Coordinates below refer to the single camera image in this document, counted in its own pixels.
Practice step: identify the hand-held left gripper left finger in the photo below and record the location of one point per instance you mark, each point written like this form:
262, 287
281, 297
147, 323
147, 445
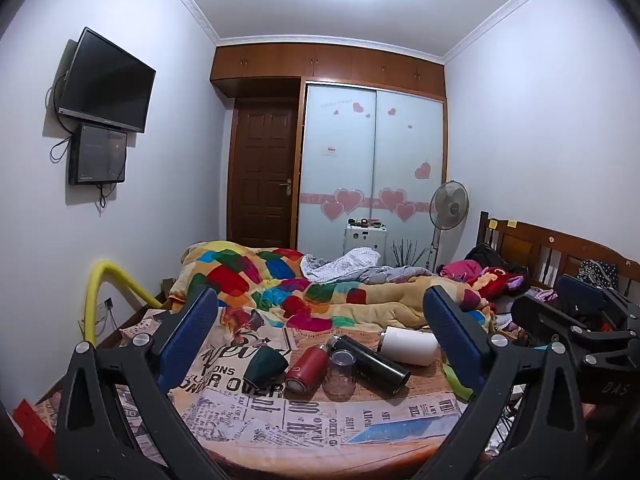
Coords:
189, 342

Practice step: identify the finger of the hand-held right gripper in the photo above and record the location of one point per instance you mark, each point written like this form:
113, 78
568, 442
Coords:
575, 287
537, 312

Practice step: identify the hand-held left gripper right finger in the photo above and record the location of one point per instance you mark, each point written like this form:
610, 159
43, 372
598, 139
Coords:
454, 347

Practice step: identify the dark green cup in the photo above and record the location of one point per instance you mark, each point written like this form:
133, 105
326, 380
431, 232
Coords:
265, 366

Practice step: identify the clear glass cup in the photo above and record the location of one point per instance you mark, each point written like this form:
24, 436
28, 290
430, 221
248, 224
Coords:
340, 377

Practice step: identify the white cup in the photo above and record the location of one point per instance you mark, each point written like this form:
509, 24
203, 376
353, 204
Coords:
410, 346

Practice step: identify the black patterned cloth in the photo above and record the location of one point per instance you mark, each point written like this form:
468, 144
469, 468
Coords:
597, 272

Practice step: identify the red plush toy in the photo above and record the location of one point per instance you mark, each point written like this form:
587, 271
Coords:
497, 282

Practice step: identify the wooden bed headboard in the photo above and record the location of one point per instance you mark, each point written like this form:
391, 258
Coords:
540, 245

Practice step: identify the black bag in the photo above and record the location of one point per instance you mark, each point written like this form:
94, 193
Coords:
487, 255

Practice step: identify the pink clothing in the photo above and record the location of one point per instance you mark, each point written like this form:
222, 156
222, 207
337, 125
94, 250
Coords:
459, 270

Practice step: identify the black thermos bottle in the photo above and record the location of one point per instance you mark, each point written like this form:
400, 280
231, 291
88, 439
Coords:
372, 360

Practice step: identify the colourful patchwork blanket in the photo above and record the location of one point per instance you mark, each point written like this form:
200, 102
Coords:
235, 266

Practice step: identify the newspaper print bedsheet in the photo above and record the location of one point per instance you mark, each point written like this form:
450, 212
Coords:
250, 420

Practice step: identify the dried twig bundle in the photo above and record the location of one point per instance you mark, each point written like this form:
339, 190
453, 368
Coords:
407, 255

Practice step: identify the yellow padded tube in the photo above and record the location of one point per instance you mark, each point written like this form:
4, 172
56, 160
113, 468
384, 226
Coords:
107, 270

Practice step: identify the red thermos bottle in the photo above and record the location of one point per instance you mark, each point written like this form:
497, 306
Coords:
306, 370

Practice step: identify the grey white checked cloth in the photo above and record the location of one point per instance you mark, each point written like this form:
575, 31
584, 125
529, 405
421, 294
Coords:
350, 262

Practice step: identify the small white appliance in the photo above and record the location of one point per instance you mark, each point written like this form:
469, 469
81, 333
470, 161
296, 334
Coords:
365, 242

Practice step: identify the red box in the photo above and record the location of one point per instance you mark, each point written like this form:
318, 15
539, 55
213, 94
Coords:
35, 435

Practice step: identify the brown wooden door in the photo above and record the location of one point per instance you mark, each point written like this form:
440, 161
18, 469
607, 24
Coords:
260, 175

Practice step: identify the frosted sliding wardrobe with hearts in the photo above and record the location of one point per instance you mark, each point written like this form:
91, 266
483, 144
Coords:
370, 160

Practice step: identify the brown overhead wooden cabinet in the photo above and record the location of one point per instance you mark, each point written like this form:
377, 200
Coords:
325, 62

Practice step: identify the wall power socket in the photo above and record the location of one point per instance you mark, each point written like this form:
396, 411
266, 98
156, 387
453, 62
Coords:
106, 304

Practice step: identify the standing pedestal fan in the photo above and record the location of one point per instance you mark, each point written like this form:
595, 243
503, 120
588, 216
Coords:
450, 205

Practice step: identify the small black wall monitor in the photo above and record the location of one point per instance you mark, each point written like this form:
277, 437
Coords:
97, 152

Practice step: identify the black wall television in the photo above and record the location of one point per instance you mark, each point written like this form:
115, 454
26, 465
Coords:
107, 80

